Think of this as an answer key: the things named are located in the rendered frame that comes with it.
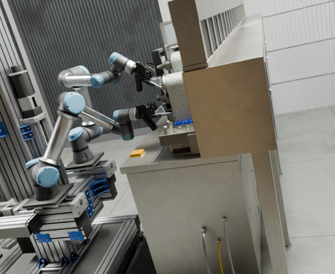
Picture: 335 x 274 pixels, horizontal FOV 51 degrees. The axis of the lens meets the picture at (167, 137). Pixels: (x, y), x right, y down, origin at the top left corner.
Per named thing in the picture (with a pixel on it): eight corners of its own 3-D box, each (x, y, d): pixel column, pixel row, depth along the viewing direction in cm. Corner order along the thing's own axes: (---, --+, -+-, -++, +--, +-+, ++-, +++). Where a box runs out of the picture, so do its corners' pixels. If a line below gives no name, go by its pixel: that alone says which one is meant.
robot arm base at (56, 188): (30, 202, 203) (24, 187, 200) (44, 189, 217) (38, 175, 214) (52, 199, 199) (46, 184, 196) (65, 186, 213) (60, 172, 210)
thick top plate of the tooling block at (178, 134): (167, 136, 207) (165, 126, 205) (235, 126, 195) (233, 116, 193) (161, 146, 193) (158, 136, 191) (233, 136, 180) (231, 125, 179)
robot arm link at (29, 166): (49, 173, 213) (41, 153, 209) (56, 178, 202) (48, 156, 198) (29, 181, 207) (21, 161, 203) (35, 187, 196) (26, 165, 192)
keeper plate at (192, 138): (192, 153, 190) (187, 134, 186) (210, 150, 186) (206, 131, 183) (191, 154, 187) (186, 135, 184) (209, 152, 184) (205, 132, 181)
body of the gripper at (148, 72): (153, 72, 203) (135, 62, 204) (147, 85, 207) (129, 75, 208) (156, 69, 210) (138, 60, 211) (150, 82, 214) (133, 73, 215)
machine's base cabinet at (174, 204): (211, 144, 451) (197, 79, 425) (262, 137, 431) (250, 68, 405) (161, 293, 224) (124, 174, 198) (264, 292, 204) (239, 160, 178)
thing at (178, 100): (175, 123, 207) (168, 93, 202) (214, 117, 200) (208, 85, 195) (175, 123, 207) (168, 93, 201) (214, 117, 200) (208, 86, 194)
